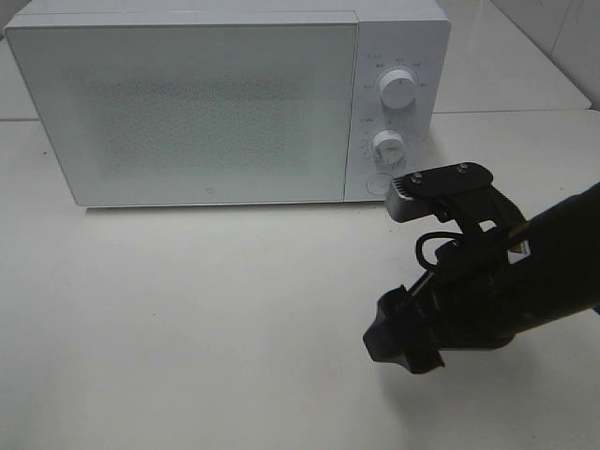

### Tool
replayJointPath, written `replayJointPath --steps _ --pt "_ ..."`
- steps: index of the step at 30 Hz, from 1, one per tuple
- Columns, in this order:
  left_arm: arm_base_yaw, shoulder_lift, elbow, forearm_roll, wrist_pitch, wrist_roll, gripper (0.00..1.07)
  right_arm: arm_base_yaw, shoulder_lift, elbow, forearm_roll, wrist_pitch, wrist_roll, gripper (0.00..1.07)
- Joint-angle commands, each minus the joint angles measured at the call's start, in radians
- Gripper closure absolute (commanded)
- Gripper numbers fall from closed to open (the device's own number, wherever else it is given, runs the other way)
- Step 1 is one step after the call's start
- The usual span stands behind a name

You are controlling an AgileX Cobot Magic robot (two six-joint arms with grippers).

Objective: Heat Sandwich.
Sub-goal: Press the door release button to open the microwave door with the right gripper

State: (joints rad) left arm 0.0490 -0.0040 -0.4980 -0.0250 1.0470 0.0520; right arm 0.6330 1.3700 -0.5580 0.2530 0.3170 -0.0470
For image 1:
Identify round white door button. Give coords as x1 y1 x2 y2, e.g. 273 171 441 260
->
366 173 393 196

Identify white microwave oven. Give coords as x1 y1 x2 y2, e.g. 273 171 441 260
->
4 1 451 207

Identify black camera cable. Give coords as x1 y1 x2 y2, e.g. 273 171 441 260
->
414 230 470 271

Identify white dial knob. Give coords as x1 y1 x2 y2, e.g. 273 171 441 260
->
371 130 405 165
379 67 416 110

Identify white rear table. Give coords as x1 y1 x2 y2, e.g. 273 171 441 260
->
434 1 592 113

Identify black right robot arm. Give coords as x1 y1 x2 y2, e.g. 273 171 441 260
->
363 186 599 374

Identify white microwave door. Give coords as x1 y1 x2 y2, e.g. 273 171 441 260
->
7 24 356 207

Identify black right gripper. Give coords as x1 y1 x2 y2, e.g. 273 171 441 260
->
363 187 525 374

